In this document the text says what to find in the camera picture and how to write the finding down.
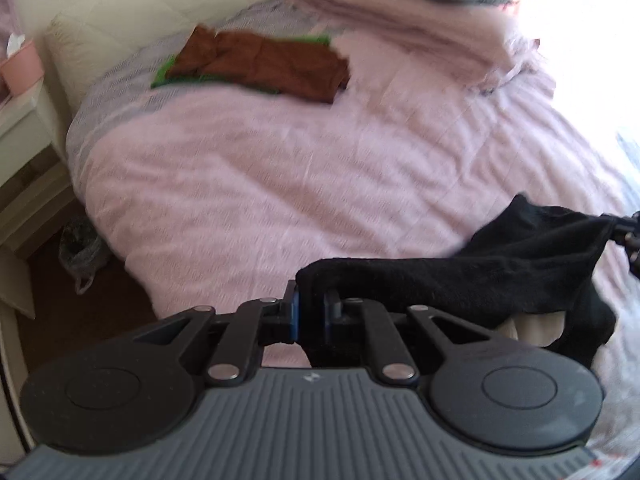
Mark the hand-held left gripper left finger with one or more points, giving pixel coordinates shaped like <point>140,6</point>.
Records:
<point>293,312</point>

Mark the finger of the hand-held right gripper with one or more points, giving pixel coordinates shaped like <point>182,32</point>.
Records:
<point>631,245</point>

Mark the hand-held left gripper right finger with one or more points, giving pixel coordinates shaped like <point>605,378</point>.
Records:
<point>331,312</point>

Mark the black garment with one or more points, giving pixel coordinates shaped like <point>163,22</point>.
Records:
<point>450,275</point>

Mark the bed with pink cover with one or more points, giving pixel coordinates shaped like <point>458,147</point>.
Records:
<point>310,175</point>

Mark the plastic bag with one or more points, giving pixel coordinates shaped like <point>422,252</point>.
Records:
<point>82,250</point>

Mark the brown garment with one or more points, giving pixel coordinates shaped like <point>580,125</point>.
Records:
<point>265,62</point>

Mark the green cloth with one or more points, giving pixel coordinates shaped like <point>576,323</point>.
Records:
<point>165,72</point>

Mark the folded pink blanket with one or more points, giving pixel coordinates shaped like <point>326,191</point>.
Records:
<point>415,30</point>

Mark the white nightstand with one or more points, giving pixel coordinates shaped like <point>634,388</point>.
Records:
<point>27,160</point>

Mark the pink tissue box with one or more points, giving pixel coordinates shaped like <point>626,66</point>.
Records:
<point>20,65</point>

